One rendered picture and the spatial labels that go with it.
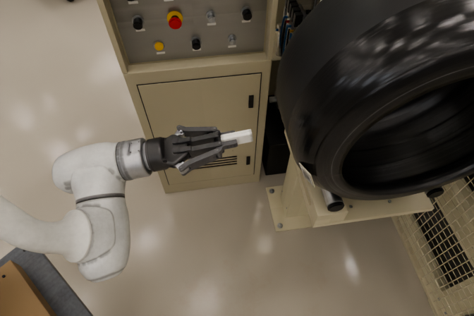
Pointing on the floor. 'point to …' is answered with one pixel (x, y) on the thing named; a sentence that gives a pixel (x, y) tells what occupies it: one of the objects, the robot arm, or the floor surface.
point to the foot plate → (283, 223)
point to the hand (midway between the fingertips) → (237, 138)
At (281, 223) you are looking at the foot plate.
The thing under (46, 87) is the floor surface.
